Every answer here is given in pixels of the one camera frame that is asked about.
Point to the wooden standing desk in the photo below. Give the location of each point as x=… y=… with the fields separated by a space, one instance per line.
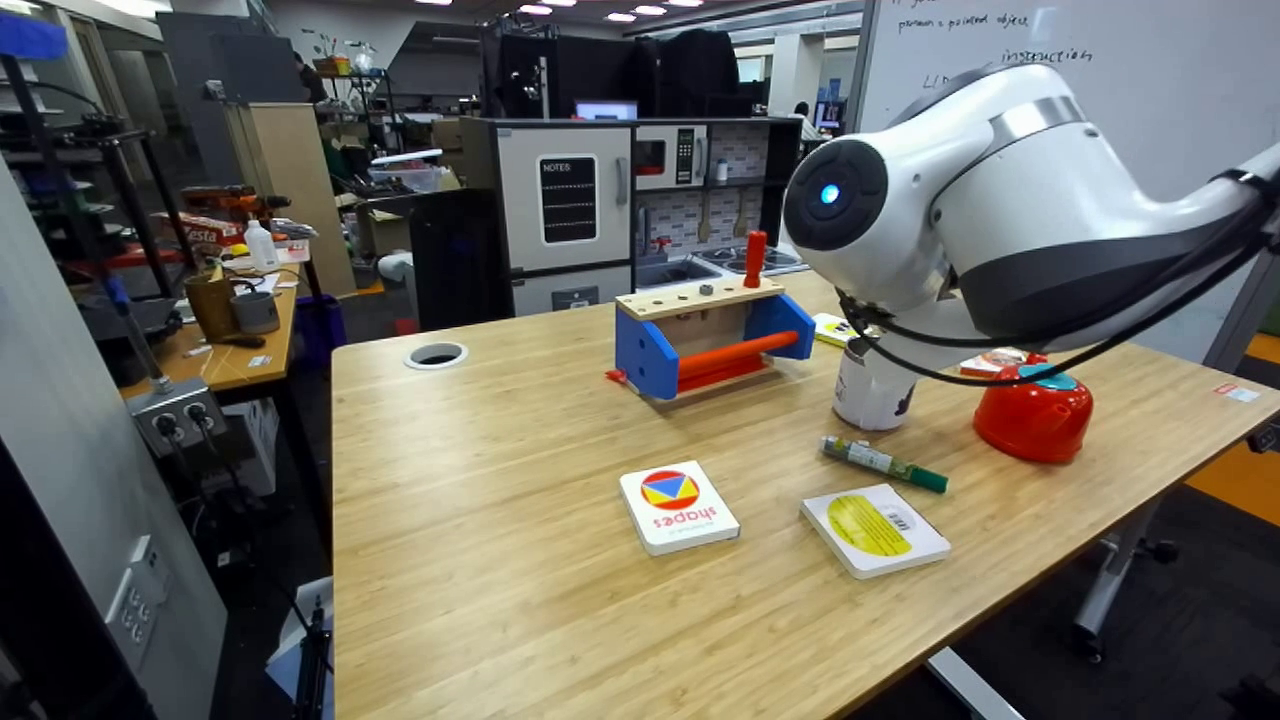
x=485 y=561

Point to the small white yellow card book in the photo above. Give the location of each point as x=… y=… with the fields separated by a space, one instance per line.
x=833 y=330

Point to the white book yellow circle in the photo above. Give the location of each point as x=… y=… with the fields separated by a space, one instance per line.
x=872 y=530

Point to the toy oven white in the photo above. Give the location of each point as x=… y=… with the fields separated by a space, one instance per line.
x=564 y=197

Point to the red white warning sticker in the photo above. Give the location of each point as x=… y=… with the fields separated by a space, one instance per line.
x=1241 y=394

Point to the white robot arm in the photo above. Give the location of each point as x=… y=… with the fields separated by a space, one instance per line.
x=999 y=215

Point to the red teapot with teal lid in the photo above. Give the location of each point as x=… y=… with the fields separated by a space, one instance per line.
x=1032 y=415

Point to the white metal mug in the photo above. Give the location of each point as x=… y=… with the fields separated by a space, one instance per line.
x=868 y=388

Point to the blue wooden toy tool bench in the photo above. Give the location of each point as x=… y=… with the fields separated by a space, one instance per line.
x=706 y=333

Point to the green glue marker tube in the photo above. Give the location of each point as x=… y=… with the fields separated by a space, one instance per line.
x=868 y=456

